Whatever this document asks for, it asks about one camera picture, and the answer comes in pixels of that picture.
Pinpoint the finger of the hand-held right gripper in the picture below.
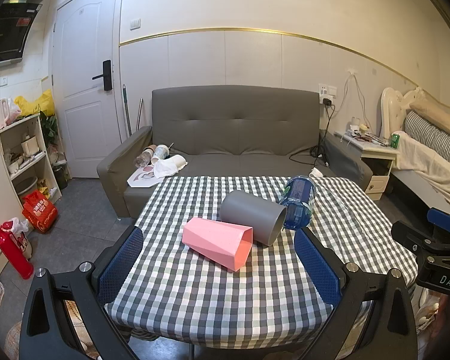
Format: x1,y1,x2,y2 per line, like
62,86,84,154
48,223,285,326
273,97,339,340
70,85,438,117
391,220,450,256
426,207,450,246

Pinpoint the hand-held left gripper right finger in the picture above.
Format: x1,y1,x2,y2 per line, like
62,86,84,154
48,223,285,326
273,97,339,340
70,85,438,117
293,228,419,360

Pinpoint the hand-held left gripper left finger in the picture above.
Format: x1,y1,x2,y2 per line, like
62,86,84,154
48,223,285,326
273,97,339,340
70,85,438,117
19,226,145,360

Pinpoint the pink faceted cup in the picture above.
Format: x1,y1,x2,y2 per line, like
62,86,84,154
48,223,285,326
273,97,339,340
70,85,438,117
182,217,254,272

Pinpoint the grey cup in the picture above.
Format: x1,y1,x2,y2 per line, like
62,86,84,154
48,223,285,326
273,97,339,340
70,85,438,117
220,190,287,247

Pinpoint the paper cup with straw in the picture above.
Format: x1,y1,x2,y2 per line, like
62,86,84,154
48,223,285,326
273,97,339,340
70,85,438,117
151,142,174,164

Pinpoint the clear plastic bag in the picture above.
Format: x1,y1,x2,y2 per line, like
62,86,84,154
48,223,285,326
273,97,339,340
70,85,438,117
412,285,450,334

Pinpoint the grey bed base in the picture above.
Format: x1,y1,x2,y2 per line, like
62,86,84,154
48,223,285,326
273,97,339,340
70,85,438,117
392,169,450,216

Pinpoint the white blanket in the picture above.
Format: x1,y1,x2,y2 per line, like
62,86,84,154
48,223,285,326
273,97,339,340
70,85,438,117
392,130,450,214

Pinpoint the blue water bottle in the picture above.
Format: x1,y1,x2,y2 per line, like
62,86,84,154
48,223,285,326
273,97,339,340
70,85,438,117
278,175,317,230

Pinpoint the white nightstand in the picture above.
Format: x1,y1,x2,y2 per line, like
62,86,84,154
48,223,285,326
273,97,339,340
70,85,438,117
334,130,398,201

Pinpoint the striped pillow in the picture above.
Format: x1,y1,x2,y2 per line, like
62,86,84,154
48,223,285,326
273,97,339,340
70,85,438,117
404,110,450,166

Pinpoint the white printed paper sheet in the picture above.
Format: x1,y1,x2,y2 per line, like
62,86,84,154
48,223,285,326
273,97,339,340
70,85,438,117
127,164,164,189

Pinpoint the checkered tablecloth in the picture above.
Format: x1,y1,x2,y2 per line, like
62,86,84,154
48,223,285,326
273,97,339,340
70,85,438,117
104,175,419,349

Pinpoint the red gift bag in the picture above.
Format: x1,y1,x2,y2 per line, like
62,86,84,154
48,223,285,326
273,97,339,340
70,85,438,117
22,190,58,234

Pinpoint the beige pillow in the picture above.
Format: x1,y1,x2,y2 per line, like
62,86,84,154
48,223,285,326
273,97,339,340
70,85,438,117
409,99,450,143

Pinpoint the dark jar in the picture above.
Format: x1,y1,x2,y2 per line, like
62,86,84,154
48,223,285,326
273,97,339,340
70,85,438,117
53,165,68,190

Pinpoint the red fire extinguisher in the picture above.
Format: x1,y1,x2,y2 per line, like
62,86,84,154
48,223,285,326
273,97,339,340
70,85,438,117
0,221,34,280

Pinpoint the white plastic bag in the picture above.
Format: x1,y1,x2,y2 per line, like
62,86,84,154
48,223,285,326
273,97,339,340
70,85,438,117
7,217,31,234

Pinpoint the white crumpled cloth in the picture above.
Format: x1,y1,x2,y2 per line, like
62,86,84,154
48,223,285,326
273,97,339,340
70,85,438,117
152,154,188,179

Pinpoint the clear plastic bottle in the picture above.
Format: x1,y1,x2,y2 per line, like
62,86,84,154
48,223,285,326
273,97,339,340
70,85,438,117
134,146,157,168

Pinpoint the white bed headboard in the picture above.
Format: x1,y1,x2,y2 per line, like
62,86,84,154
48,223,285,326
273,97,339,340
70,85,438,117
380,87,426,139

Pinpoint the grey basin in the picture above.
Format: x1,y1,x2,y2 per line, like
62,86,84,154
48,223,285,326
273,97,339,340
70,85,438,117
13,176,38,196

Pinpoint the white shelf unit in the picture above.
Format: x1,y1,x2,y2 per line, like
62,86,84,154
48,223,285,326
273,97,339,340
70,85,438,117
0,113,62,211

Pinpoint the green plant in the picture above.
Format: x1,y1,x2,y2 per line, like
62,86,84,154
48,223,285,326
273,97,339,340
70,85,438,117
40,110,59,147

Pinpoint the grey sofa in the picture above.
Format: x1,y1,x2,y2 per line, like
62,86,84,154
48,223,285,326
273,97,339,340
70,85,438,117
97,85,374,219

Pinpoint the yellow plastic bag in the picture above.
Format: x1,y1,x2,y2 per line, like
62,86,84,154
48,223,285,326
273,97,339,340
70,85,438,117
14,89,56,118

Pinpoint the white door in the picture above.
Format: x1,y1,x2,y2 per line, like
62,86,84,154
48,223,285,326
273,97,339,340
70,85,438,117
52,0,121,179

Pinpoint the black range hood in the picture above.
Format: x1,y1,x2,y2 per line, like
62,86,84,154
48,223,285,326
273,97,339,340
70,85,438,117
0,0,49,69

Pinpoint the black cable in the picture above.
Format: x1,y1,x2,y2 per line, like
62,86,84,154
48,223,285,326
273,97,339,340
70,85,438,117
289,105,336,166

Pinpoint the white cable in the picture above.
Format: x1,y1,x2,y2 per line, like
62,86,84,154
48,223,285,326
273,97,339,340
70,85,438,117
337,69,372,128

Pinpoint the mop handle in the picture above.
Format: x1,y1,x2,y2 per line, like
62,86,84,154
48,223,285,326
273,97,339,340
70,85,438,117
122,84,133,137

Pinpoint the black door lock handle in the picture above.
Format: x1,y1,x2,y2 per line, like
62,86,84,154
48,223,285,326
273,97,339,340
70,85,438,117
92,60,112,91

